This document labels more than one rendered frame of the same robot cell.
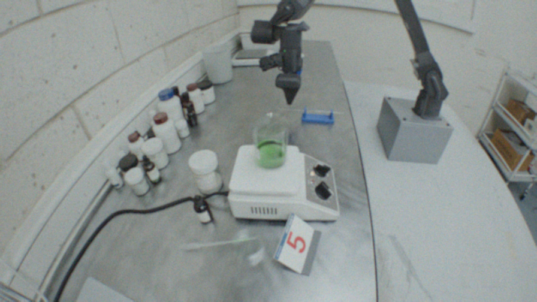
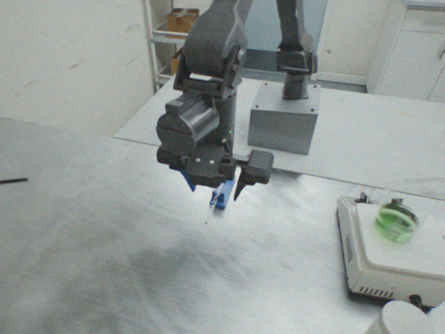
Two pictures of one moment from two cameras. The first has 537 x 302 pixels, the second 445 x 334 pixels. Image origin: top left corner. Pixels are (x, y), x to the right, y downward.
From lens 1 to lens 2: 65 cm
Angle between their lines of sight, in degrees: 63
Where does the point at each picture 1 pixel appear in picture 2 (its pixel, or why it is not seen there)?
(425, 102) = (304, 83)
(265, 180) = (427, 239)
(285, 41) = (231, 115)
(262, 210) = not seen: hidden behind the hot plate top
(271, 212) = not seen: hidden behind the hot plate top
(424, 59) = (305, 42)
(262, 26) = (198, 111)
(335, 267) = not seen: outside the picture
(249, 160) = (398, 252)
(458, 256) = (418, 148)
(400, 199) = (361, 163)
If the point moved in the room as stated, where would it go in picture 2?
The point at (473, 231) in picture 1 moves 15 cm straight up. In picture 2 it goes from (391, 131) to (414, 79)
